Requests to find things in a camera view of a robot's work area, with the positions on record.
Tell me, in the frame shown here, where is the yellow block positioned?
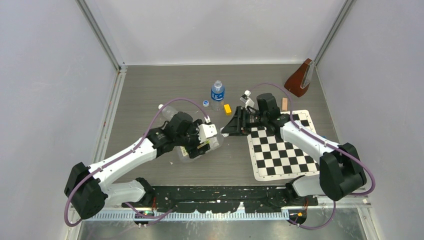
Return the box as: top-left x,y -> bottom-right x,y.
223,104 -> 232,116

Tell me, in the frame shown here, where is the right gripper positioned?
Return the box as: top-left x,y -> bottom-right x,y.
222,106 -> 268,137

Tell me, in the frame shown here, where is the brown wooden metronome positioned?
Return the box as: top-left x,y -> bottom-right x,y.
284,58 -> 315,98

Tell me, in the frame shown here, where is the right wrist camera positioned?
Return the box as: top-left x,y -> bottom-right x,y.
240,90 -> 255,108

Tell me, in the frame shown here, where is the checkerboard mat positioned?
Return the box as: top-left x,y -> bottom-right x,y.
247,127 -> 319,182

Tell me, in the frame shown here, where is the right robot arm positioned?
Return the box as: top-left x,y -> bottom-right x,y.
221,93 -> 367,205

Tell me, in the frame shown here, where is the clear plastic bottle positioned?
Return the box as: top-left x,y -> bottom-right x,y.
158,104 -> 179,121

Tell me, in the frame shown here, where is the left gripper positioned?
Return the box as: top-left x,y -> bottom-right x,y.
175,120 -> 210,158

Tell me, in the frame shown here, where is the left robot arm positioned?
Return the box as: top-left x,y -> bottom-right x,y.
64,112 -> 218,220

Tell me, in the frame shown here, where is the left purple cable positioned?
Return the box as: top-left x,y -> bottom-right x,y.
63,97 -> 211,228

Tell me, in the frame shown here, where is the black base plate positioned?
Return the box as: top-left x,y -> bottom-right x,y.
130,185 -> 318,214

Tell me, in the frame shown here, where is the aluminium front rail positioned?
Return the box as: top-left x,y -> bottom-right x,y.
88,209 -> 290,222

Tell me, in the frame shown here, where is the fruit label plastic bottle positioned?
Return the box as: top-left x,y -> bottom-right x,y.
174,132 -> 224,163

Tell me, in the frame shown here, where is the blue label water bottle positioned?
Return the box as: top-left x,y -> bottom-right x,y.
210,80 -> 225,111

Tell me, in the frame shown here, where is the white blue bottle cap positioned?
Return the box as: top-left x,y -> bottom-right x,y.
202,100 -> 210,107

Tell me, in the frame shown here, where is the small wooden block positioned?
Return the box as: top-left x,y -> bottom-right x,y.
281,97 -> 289,112

